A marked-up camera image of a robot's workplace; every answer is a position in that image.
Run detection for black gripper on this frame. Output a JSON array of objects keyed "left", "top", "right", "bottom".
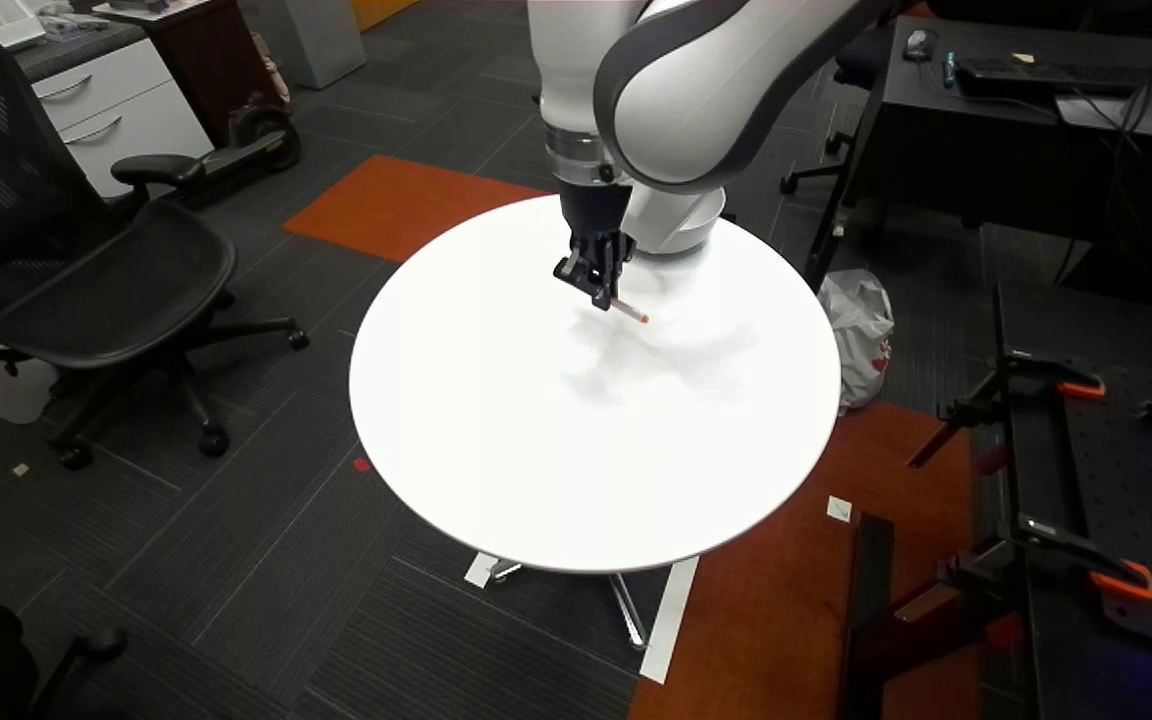
[{"left": 547, "top": 182, "right": 634, "bottom": 318}]

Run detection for small dark object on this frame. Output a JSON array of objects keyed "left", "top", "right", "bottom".
[{"left": 605, "top": 295, "right": 657, "bottom": 330}]

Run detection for white plastic bag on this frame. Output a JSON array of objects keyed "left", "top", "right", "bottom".
[{"left": 816, "top": 266, "right": 901, "bottom": 415}]

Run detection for white table base legs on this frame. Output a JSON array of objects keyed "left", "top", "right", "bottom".
[{"left": 460, "top": 543, "right": 706, "bottom": 694}]

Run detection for black bag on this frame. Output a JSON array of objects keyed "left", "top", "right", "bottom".
[{"left": 212, "top": 87, "right": 308, "bottom": 187}]

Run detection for grey bin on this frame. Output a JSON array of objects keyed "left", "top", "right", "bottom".
[{"left": 236, "top": 0, "right": 371, "bottom": 96}]

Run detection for black desk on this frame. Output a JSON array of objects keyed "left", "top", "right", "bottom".
[{"left": 800, "top": 10, "right": 1152, "bottom": 291}]

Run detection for black keyboard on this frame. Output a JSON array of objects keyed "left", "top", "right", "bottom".
[{"left": 950, "top": 50, "right": 1075, "bottom": 100}]

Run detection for black mesh office chair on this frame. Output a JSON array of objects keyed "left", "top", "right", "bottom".
[{"left": 0, "top": 17, "right": 314, "bottom": 471}]

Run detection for white drawer cabinet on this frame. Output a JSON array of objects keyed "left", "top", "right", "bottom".
[{"left": 13, "top": 30, "right": 219, "bottom": 206}]

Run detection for black breadboard table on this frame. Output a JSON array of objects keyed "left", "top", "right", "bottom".
[{"left": 990, "top": 285, "right": 1152, "bottom": 720}]

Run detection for black metal post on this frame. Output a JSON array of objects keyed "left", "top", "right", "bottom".
[{"left": 834, "top": 513, "right": 902, "bottom": 720}]

